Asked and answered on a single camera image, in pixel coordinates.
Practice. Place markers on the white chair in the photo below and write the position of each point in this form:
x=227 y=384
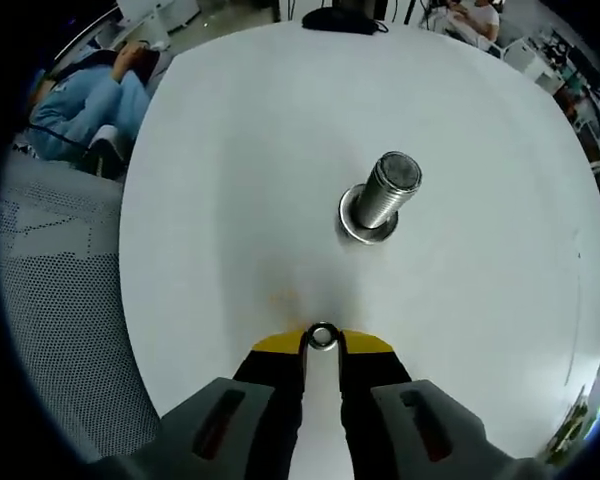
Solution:
x=520 y=52

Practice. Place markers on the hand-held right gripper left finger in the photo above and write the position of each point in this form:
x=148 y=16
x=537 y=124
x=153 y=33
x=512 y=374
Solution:
x=270 y=400

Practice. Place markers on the large threaded steel stud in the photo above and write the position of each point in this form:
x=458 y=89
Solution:
x=380 y=200

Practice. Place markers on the silver washer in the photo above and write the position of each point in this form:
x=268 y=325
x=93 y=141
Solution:
x=322 y=346

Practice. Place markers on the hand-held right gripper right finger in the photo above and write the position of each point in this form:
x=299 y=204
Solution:
x=375 y=400

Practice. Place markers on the white rolling cabinet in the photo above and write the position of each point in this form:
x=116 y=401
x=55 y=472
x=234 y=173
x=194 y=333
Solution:
x=155 y=12

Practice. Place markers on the grey mesh office chair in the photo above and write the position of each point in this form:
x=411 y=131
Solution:
x=65 y=310

